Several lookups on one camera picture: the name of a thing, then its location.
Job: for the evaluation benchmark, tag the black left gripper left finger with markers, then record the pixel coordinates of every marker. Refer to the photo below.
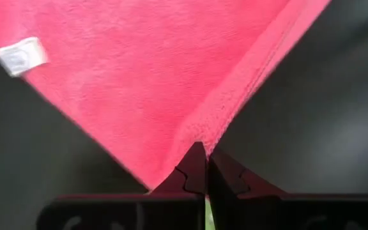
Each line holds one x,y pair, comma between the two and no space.
171,211

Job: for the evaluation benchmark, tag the green microfiber towel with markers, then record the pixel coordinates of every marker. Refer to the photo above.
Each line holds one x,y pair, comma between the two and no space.
209,218

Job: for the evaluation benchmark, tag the pink microfiber towel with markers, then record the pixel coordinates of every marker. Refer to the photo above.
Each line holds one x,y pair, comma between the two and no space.
155,80

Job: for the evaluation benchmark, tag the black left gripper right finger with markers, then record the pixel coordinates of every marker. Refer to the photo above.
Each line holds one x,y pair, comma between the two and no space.
251,211

